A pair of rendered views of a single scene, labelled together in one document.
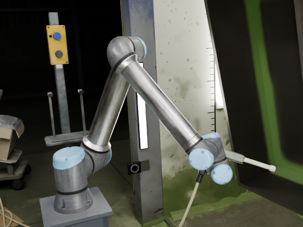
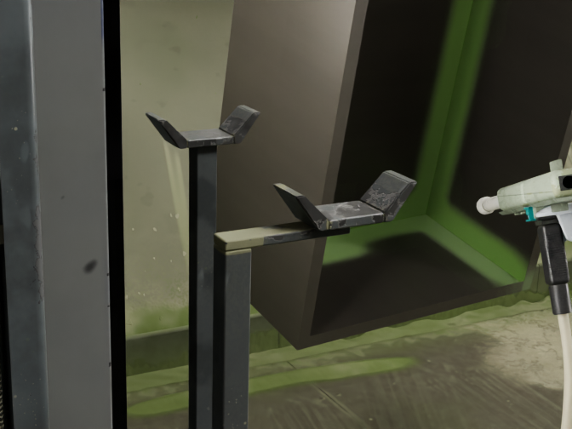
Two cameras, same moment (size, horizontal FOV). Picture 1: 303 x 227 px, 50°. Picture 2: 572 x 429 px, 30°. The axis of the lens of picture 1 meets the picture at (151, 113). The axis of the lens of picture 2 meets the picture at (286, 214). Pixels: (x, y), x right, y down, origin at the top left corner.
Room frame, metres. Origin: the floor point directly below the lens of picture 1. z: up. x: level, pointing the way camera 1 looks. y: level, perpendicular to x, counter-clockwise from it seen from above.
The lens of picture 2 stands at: (2.23, 1.23, 1.28)
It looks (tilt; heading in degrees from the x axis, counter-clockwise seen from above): 17 degrees down; 263
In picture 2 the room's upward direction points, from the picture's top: 2 degrees clockwise
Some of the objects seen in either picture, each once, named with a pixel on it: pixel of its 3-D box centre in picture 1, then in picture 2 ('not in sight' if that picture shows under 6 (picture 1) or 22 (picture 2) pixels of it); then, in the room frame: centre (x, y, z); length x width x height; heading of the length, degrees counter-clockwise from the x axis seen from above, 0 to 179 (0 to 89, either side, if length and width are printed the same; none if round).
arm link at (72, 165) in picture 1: (71, 167); not in sight; (1.49, 0.40, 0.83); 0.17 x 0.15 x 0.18; 155
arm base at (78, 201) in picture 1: (72, 195); not in sight; (1.48, 0.40, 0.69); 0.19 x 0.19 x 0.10
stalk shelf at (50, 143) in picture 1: (69, 137); not in sight; (2.21, 0.58, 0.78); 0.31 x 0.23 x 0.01; 112
